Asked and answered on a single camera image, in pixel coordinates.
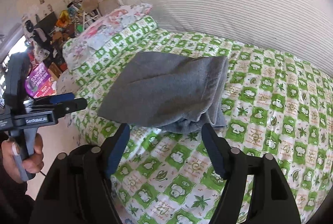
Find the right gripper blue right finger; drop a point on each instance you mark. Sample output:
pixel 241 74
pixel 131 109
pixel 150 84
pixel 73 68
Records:
pixel 217 149

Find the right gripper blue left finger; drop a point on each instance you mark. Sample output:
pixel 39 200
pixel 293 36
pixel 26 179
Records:
pixel 115 147

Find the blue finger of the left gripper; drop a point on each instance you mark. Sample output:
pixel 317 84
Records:
pixel 61 109
pixel 50 100

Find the grey pants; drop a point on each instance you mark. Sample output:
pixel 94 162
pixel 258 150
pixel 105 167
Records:
pixel 168 91

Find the purple product box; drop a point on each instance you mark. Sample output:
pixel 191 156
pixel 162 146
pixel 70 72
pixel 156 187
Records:
pixel 40 83

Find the black office chair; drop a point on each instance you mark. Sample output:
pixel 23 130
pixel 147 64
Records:
pixel 43 40

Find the floral pink pillow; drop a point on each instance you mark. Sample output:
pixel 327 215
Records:
pixel 77 50

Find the green patterned bed sheet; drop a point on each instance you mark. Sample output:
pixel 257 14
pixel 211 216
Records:
pixel 273 102

